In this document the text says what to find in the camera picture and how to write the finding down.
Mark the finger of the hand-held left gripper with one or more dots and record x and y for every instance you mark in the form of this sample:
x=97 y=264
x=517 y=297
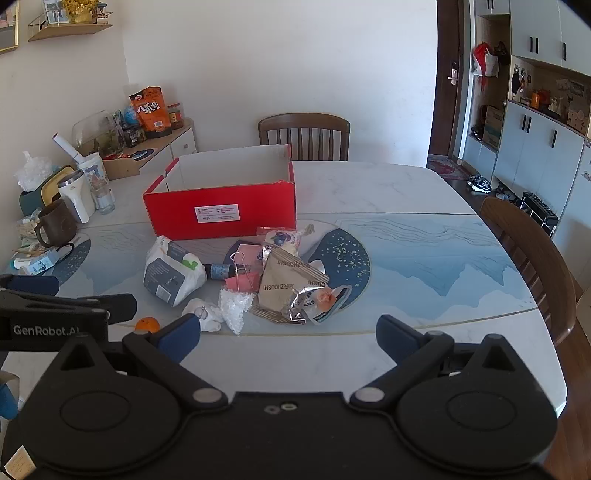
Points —
x=117 y=308
x=32 y=285

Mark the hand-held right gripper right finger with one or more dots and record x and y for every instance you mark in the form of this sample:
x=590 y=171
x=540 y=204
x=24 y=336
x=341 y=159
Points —
x=397 y=333

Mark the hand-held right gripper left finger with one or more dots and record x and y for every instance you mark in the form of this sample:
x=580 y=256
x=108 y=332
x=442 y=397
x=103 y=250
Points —
x=178 y=333

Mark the white grey tissue pack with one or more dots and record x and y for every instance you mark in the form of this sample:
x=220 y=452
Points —
x=173 y=272

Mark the clear bag of white pieces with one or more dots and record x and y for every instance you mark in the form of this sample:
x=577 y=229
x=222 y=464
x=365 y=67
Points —
x=235 y=309

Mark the red cardboard box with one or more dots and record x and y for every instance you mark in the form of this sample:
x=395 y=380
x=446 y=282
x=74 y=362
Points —
x=221 y=194

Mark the white marble desktop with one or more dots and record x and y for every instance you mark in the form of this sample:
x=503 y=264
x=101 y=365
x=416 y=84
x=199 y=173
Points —
x=392 y=184

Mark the person's left hand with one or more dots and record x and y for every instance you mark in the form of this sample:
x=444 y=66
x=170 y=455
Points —
x=7 y=402

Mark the small white blue box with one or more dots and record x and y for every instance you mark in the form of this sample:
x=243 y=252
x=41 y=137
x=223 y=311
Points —
x=39 y=263

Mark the small orange fruit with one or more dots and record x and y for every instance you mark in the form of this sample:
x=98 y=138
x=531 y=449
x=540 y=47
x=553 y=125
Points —
x=147 y=324

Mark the brown mug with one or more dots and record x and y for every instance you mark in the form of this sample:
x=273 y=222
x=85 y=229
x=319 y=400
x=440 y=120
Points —
x=57 y=224

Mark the small dark bottle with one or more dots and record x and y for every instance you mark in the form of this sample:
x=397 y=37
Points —
x=219 y=271

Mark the blue printed table mat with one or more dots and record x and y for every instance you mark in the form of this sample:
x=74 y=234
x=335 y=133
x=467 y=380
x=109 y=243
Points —
x=438 y=258

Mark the silver foil packet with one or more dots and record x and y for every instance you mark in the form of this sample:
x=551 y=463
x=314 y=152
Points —
x=314 y=304

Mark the pink binder clip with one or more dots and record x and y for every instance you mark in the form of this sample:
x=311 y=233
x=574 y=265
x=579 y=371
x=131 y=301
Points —
x=244 y=274

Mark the white thermos bottle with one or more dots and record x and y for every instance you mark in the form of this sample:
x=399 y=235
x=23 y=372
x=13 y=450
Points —
x=78 y=194

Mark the small glass jar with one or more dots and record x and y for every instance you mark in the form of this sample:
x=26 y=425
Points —
x=104 y=198

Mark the crumpled clear plastic bag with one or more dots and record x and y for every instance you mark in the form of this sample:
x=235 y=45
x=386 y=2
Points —
x=32 y=168

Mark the floral print cup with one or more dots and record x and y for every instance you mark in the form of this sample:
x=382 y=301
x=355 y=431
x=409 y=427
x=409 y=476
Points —
x=94 y=168

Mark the blueberry print snack packet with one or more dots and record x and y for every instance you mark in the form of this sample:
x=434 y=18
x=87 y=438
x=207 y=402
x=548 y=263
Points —
x=279 y=240

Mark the wooden tray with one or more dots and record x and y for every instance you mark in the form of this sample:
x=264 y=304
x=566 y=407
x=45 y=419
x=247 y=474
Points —
x=122 y=168

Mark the white lint roller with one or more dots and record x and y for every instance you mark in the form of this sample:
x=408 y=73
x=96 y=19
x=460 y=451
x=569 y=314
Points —
x=67 y=146

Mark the blue round plate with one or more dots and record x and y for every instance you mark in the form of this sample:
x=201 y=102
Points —
x=138 y=153

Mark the wooden curved back chair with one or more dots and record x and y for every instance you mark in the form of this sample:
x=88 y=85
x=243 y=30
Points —
x=540 y=258

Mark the glass dome terrarium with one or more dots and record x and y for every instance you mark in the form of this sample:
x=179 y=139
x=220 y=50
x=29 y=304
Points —
x=94 y=134

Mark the pair of sneakers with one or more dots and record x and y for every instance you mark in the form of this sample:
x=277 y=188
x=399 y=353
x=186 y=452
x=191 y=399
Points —
x=479 y=183

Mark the dark small jars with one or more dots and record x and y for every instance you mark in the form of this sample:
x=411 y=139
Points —
x=134 y=137

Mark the patterned floor rug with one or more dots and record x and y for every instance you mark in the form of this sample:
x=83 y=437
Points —
x=445 y=167

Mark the white sideboard cabinet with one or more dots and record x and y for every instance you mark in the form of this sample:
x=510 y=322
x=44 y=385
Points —
x=178 y=143

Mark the black shoe rack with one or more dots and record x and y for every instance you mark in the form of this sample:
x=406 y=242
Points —
x=540 y=212

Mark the small blue globe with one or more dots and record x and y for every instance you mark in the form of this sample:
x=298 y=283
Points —
x=130 y=117

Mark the orange snack bag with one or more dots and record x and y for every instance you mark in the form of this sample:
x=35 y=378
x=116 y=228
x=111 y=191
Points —
x=151 y=113

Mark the red lid sauce jar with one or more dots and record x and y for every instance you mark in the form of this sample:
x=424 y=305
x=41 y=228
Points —
x=175 y=117

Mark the dark brown door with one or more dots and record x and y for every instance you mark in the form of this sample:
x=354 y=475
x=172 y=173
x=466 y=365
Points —
x=450 y=120

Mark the brown cardboard carton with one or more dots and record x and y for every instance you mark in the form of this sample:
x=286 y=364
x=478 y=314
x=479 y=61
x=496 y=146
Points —
x=493 y=127

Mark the wooden slat back chair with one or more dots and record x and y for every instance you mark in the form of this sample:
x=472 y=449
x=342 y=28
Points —
x=302 y=124

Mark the red hanging bag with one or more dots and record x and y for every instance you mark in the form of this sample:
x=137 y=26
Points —
x=485 y=57

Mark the white wall cabinet unit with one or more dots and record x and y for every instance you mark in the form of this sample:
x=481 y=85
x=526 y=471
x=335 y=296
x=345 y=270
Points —
x=526 y=143

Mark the gold picture frame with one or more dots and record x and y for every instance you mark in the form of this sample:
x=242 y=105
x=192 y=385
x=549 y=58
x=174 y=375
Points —
x=9 y=39

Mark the wooden wall shelf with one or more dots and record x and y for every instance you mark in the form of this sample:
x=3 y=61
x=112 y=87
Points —
x=69 y=30

